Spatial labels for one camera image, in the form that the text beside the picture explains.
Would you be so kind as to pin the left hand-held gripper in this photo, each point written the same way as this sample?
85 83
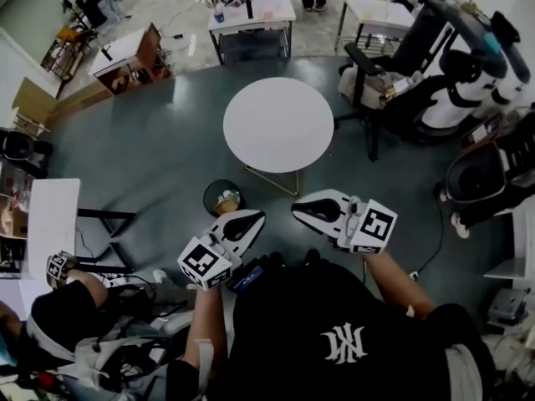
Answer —
202 263

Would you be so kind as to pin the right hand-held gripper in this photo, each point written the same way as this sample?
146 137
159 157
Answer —
374 226

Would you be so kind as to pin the black wire waste bin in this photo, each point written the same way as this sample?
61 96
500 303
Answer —
209 194

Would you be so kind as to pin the person's right forearm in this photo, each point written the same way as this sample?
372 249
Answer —
397 286

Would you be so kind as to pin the person's left forearm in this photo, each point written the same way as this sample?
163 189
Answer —
205 320

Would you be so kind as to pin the black blue device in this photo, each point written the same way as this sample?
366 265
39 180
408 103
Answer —
246 276

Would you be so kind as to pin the round white table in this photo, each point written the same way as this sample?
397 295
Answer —
278 123

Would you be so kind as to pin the person's black t-shirt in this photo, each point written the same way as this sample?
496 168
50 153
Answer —
313 328

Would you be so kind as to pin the black office chair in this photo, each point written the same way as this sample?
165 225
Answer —
393 111

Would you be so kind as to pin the beige cloth bag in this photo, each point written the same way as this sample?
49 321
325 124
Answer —
376 86

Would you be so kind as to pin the white black robot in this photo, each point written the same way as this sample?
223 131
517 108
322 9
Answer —
451 98
507 90

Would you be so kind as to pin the white desk with black legs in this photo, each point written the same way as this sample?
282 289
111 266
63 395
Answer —
50 224

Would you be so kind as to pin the white cabinet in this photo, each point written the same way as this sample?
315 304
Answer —
518 245

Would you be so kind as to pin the pink flat item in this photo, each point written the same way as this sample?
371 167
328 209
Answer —
266 14

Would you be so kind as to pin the white table with shelf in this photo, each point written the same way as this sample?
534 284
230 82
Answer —
271 8

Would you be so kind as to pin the blue cup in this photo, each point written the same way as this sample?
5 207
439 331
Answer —
219 16

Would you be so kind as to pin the wooden desk with white top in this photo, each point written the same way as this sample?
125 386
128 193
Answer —
121 48

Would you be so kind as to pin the black bottle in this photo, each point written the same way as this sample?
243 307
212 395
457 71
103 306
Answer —
250 6

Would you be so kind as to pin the pack of clear bottles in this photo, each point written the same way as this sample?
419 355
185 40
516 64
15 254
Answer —
14 186

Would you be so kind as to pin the small brown cardboard box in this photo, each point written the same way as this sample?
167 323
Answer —
10 217

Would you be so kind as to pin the black backpack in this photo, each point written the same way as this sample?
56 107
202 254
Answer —
21 148

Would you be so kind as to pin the flat cardboard panel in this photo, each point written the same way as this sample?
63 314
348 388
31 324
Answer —
33 96

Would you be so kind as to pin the wooden shelf cart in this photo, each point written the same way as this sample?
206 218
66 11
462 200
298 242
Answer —
62 52

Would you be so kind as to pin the black monitor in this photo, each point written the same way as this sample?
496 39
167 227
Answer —
90 8

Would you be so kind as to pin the white metal-frame table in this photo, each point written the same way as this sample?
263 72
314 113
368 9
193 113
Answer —
376 11

